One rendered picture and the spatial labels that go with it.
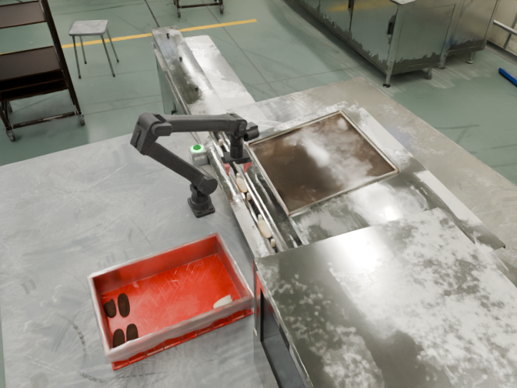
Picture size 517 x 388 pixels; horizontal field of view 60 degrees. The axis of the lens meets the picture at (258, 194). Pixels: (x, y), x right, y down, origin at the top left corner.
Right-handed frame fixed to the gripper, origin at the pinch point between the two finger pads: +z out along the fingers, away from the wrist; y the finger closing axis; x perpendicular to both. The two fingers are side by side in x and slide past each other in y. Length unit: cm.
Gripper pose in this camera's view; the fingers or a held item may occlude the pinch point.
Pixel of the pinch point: (236, 172)
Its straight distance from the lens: 192.2
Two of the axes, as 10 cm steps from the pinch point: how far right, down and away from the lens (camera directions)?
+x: 3.4, 6.1, -7.1
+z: -0.4, 7.7, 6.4
